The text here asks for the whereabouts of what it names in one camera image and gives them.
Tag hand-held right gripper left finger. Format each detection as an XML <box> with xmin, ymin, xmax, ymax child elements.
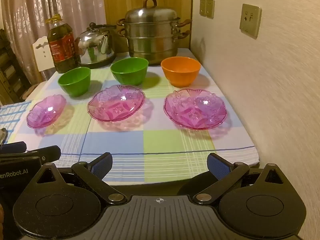
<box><xmin>37</xmin><ymin>152</ymin><xmax>127</xmax><ymax>205</ymax></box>

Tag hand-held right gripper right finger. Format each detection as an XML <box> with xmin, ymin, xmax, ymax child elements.
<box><xmin>193</xmin><ymin>152</ymin><xmax>285</xmax><ymax>205</ymax></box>

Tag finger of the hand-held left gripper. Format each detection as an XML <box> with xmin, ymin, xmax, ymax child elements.
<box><xmin>25</xmin><ymin>145</ymin><xmax>62</xmax><ymax>167</ymax></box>
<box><xmin>0</xmin><ymin>142</ymin><xmax>27</xmax><ymax>154</ymax></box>

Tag pink transparent plate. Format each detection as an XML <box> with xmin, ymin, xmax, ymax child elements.
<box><xmin>163</xmin><ymin>88</ymin><xmax>227</xmax><ymax>130</ymax></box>
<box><xmin>27</xmin><ymin>94</ymin><xmax>67</xmax><ymax>129</ymax></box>
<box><xmin>87</xmin><ymin>84</ymin><xmax>146</xmax><ymax>123</ymax></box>

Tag small green bowl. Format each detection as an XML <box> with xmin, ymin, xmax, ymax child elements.
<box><xmin>58</xmin><ymin>67</ymin><xmax>91</xmax><ymax>98</ymax></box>

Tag large green bowl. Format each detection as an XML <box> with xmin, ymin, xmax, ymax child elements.
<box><xmin>110</xmin><ymin>57</ymin><xmax>149</xmax><ymax>87</ymax></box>

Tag orange bowl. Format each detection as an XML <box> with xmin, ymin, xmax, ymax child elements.
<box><xmin>161</xmin><ymin>57</ymin><xmax>202</xmax><ymax>87</ymax></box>

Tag blue white checked towel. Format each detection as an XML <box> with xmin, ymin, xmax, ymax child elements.
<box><xmin>0</xmin><ymin>101</ymin><xmax>32</xmax><ymax>130</ymax></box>

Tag checked pastel tablecloth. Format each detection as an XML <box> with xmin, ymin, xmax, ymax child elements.
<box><xmin>0</xmin><ymin>48</ymin><xmax>261</xmax><ymax>187</ymax></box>

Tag dark shelf rack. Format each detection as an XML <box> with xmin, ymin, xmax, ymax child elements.
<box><xmin>0</xmin><ymin>29</ymin><xmax>30</xmax><ymax>105</ymax></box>

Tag white chair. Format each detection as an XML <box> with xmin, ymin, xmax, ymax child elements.
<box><xmin>32</xmin><ymin>36</ymin><xmax>57</xmax><ymax>72</ymax></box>

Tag cooking oil bottle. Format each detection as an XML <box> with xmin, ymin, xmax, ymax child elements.
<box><xmin>47</xmin><ymin>14</ymin><xmax>80</xmax><ymax>74</ymax></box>

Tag stainless steel kettle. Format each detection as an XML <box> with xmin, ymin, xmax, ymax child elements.
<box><xmin>74</xmin><ymin>22</ymin><xmax>117</xmax><ymax>69</ymax></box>

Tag stainless steel steamer pot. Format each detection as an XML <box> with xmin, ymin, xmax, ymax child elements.
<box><xmin>116</xmin><ymin>0</ymin><xmax>192</xmax><ymax>66</ymax></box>

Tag pink sheer curtain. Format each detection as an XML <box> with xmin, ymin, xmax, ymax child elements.
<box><xmin>0</xmin><ymin>0</ymin><xmax>107</xmax><ymax>80</ymax></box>

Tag beige wall socket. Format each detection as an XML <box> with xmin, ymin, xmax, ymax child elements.
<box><xmin>239</xmin><ymin>3</ymin><xmax>262</xmax><ymax>39</ymax></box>

